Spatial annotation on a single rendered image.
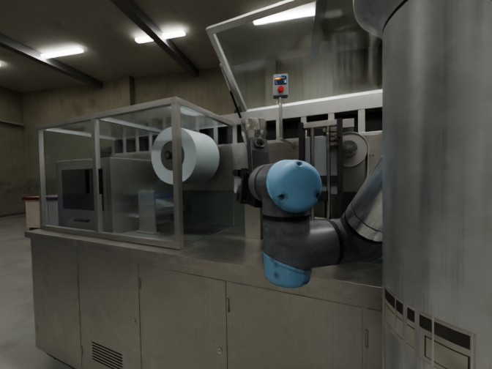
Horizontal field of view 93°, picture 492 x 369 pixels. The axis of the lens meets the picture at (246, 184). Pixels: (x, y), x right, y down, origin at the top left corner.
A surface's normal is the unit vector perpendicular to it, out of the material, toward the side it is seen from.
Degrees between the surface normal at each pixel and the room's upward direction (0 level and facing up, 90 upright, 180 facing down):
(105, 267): 90
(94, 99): 90
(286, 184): 90
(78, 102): 90
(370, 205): 104
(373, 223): 119
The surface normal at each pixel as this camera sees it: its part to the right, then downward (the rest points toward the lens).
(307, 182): 0.22, 0.03
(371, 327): -0.42, 0.04
